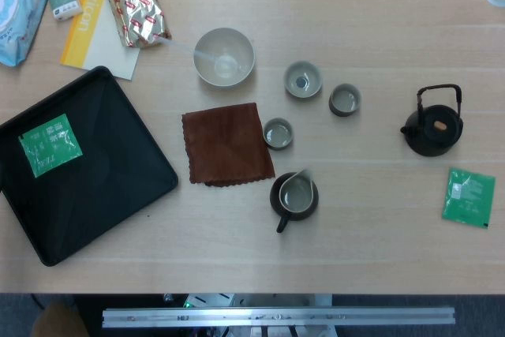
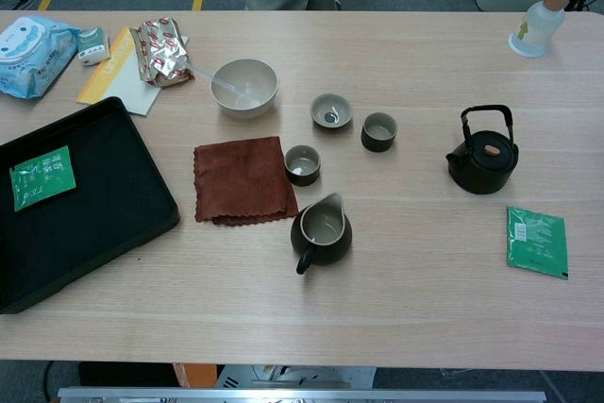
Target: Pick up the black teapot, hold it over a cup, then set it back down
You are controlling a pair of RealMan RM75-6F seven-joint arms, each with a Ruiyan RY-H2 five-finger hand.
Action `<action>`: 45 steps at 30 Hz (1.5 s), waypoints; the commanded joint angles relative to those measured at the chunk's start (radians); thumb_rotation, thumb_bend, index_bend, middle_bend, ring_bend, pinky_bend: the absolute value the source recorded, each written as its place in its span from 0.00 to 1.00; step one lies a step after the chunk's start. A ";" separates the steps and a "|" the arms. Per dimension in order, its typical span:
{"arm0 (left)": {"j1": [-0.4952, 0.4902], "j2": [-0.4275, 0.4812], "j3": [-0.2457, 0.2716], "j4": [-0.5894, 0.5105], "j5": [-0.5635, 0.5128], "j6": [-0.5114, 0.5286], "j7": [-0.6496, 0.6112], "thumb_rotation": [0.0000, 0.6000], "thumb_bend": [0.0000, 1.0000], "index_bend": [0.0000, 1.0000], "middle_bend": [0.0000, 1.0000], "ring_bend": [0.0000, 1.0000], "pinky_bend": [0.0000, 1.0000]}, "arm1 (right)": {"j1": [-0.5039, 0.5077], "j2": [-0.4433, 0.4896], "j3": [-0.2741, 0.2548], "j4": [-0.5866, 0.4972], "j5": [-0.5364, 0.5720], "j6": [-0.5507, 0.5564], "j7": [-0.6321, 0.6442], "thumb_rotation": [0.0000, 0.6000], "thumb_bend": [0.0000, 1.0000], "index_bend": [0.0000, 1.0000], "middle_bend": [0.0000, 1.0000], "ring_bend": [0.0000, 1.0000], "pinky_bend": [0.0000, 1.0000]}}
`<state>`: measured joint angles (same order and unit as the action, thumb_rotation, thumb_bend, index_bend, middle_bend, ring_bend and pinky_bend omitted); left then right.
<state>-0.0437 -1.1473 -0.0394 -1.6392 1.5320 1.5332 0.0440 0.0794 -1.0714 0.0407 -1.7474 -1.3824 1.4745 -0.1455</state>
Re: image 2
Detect black teapot with loop handle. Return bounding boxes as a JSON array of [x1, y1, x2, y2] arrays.
[[445, 105, 520, 195]]

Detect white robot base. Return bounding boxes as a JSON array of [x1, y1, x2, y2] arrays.
[[215, 364, 377, 390]]

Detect dark straight-sided teacup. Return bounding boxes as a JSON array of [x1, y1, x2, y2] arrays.
[[283, 144, 322, 188], [361, 111, 398, 154]]

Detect wide grey teacup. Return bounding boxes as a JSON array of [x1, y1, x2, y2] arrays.
[[310, 92, 354, 130]]

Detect brown folded cloth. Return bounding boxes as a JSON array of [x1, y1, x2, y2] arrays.
[[193, 136, 300, 227]]

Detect large beige bowl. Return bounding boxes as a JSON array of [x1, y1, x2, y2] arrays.
[[210, 59, 279, 119]]

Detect clear plastic spoon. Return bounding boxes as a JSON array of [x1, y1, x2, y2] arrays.
[[181, 60, 262, 109]]

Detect silver red foil bag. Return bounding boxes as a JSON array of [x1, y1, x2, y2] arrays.
[[128, 16, 195, 89]]

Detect yellow white booklet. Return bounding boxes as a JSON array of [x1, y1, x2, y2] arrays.
[[75, 25, 190, 117]]

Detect black rectangular tray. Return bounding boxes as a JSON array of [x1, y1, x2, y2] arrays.
[[0, 96, 181, 315]]

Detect green tea packet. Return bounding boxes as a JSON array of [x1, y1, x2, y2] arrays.
[[9, 145, 77, 212], [506, 206, 569, 280]]

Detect small green white box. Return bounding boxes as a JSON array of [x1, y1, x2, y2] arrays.
[[76, 26, 112, 66]]

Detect blue wet wipes pack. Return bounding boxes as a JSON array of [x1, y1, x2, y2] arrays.
[[0, 15, 81, 100]]

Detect dark pitcher with handle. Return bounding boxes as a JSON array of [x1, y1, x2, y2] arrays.
[[290, 193, 353, 276]]

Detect aluminium rail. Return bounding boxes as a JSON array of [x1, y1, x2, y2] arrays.
[[57, 386, 547, 403]]

